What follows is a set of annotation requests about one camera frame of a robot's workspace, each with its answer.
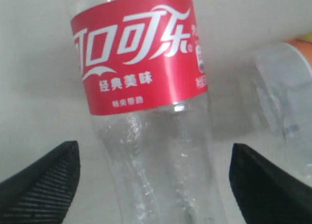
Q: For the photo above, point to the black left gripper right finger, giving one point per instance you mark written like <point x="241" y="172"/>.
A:
<point x="266" y="194"/>

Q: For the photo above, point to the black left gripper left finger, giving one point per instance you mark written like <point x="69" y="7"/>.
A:
<point x="42" y="193"/>

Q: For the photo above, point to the red label cola bottle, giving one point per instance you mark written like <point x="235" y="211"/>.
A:
<point x="143" y="72"/>

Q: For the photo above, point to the floral white label bottle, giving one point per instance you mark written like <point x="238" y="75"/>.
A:
<point x="285" y="69"/>

